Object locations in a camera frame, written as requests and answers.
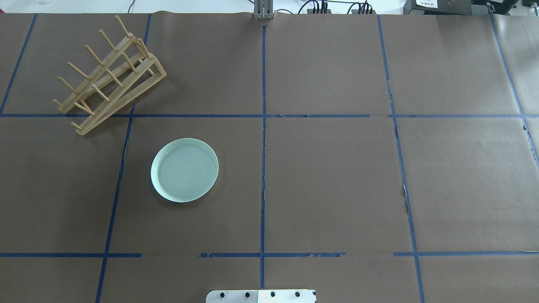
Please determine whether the light green plate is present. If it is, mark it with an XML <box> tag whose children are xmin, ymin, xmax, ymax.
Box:
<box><xmin>150</xmin><ymin>138</ymin><xmax>219</xmax><ymax>203</ymax></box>

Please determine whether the white mounting plate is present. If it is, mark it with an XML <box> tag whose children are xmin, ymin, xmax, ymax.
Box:
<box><xmin>205</xmin><ymin>289</ymin><xmax>317</xmax><ymax>303</ymax></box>

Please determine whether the brown paper table cover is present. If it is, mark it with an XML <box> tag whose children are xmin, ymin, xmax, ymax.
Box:
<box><xmin>1</xmin><ymin>11</ymin><xmax>538</xmax><ymax>303</ymax></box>

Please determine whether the wooden dish rack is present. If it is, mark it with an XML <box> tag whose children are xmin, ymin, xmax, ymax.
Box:
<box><xmin>52</xmin><ymin>15</ymin><xmax>167</xmax><ymax>136</ymax></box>

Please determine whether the black box with label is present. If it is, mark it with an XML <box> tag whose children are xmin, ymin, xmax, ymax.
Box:
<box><xmin>403</xmin><ymin>0</ymin><xmax>472</xmax><ymax>16</ymax></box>

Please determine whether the grey metal bracket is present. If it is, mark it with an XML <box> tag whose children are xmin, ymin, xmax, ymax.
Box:
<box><xmin>250</xmin><ymin>0</ymin><xmax>275</xmax><ymax>20</ymax></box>

